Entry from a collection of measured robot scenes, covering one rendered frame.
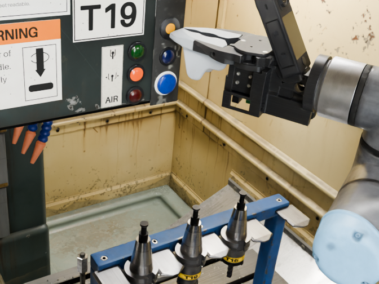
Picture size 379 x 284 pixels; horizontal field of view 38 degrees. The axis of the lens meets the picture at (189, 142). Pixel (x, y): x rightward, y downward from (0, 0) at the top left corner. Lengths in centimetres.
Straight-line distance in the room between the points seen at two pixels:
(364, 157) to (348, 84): 9
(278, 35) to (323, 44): 86
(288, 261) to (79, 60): 117
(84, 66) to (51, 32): 6
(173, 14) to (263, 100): 17
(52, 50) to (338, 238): 39
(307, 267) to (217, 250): 64
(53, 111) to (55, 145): 130
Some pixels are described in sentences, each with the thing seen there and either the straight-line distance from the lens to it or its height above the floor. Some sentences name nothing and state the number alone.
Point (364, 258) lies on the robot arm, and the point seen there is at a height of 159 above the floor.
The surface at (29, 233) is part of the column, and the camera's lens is 170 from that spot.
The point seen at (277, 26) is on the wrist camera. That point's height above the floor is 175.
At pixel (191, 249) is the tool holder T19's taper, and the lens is 107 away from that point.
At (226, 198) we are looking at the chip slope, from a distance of 194.
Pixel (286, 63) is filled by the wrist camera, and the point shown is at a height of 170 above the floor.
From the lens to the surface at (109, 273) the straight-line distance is 105.
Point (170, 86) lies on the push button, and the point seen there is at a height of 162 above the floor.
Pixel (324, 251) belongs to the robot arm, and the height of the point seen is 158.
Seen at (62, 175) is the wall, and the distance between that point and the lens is 210.
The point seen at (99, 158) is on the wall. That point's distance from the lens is 213.
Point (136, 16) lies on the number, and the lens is 73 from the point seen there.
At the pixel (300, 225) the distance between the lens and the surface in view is 124.
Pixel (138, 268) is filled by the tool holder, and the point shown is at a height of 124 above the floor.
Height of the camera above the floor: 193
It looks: 29 degrees down
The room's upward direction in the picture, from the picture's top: 6 degrees clockwise
